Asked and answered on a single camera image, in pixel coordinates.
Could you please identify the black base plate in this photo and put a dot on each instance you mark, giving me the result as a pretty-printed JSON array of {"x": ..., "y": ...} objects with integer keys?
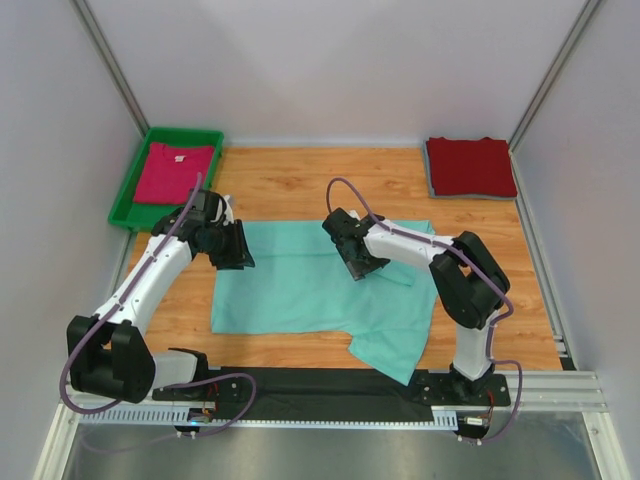
[{"x": 335, "y": 395}]

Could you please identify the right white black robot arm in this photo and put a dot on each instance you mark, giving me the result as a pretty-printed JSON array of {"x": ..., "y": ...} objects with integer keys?
[{"x": 472, "y": 287}]

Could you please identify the teal t shirt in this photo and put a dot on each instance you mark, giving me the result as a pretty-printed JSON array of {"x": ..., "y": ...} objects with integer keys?
[{"x": 299, "y": 284}]

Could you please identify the pink folded t shirt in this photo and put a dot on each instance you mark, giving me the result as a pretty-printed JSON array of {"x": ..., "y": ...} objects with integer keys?
[{"x": 170, "y": 172}]

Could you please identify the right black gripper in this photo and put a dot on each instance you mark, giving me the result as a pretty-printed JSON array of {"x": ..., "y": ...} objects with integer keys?
[{"x": 359, "y": 271}]

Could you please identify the slotted grey cable duct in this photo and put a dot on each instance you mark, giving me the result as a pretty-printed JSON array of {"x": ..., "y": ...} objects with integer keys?
[{"x": 183, "y": 416}]

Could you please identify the aluminium frame rail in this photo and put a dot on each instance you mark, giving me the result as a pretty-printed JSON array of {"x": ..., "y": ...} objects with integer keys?
[{"x": 562, "y": 391}]

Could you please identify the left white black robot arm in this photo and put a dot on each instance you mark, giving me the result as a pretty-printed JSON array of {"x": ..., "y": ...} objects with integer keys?
[{"x": 107, "y": 352}]

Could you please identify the dark red folded t shirt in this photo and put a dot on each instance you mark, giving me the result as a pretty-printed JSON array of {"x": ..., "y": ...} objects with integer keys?
[{"x": 470, "y": 167}]

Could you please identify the green plastic tray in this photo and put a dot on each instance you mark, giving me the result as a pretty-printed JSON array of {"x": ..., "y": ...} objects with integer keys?
[{"x": 141, "y": 217}]

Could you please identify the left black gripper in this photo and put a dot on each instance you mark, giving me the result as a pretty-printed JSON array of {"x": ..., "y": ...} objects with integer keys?
[{"x": 239, "y": 254}]

